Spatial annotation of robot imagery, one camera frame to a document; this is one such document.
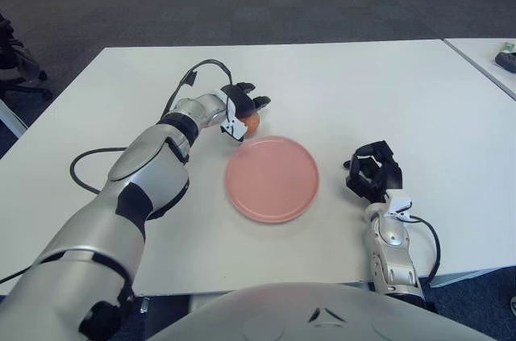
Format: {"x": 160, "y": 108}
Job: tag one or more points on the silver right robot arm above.
{"x": 393, "y": 244}

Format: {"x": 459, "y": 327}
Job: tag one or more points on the grey shoe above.
{"x": 513, "y": 306}

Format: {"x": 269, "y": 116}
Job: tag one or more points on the black office chair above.
{"x": 16, "y": 63}

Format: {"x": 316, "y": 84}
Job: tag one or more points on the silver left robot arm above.
{"x": 149, "y": 171}

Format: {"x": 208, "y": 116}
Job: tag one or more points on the pink round plate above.
{"x": 272, "y": 179}

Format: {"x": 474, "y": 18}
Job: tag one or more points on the dark grey handheld controller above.
{"x": 507, "y": 62}

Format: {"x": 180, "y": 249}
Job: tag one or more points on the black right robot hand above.
{"x": 385, "y": 180}

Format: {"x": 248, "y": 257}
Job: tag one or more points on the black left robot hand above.
{"x": 242, "y": 101}

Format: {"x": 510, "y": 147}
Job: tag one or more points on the white furniture panel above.
{"x": 12, "y": 117}

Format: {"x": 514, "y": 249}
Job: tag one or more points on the green paper item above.
{"x": 510, "y": 48}

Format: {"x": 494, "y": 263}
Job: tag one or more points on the red yellow apple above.
{"x": 252, "y": 124}

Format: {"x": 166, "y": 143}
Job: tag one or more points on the silver robot torso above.
{"x": 282, "y": 313}

